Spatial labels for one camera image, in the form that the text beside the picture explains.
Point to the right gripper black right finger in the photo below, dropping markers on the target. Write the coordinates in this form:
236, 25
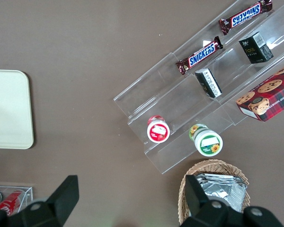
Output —
201, 208

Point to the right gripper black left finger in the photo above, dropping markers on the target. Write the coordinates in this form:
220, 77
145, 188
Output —
56, 203

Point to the light wicker basket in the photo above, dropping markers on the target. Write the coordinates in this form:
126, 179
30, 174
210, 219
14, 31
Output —
217, 166

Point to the beige plastic tray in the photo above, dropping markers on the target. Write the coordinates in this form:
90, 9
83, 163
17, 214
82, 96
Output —
11, 94

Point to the stack of foil trays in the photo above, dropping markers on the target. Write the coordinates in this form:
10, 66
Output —
224, 191

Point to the clear acrylic bottle rack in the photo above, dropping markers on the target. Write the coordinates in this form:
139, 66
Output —
28, 194

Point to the green lid jar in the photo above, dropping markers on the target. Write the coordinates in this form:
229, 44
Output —
208, 143

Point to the red lid jar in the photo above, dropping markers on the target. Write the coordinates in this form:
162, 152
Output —
158, 131

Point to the clear acrylic stepped shelf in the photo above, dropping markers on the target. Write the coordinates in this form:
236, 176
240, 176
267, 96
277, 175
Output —
161, 94
239, 68

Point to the small black carton box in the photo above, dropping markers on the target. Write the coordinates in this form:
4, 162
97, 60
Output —
255, 48
208, 82

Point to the red tartan cookie box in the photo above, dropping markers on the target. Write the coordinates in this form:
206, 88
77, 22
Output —
269, 94

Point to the Snickers chocolate bar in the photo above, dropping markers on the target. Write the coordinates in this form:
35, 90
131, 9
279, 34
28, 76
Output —
246, 15
201, 55

